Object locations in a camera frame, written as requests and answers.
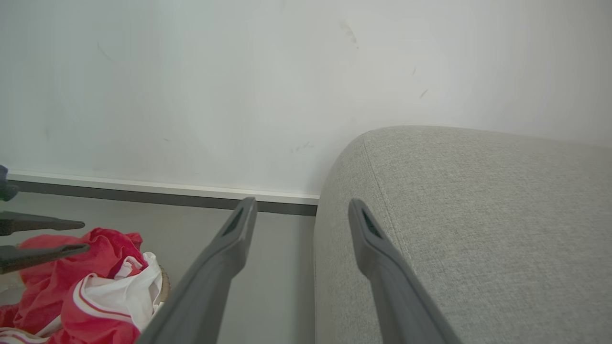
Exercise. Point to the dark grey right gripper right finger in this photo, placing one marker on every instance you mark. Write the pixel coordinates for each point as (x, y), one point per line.
(397, 291)

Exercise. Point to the white perforated laundry basket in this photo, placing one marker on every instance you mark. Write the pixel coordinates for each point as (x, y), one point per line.
(165, 285)

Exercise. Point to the white garment with red stripes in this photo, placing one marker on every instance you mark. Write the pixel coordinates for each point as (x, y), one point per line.
(126, 296)

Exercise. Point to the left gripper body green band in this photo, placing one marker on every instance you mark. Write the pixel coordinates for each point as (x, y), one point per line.
(5, 188)

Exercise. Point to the white and grey skirting board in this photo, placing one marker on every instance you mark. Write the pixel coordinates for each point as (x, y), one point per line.
(143, 191)

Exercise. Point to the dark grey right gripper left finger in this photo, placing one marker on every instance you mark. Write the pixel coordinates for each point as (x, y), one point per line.
(210, 282)

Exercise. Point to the light grey fabric sofa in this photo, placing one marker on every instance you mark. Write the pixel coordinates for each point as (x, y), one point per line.
(487, 229)

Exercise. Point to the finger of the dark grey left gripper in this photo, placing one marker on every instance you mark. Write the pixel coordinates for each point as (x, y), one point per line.
(28, 256)
(28, 223)

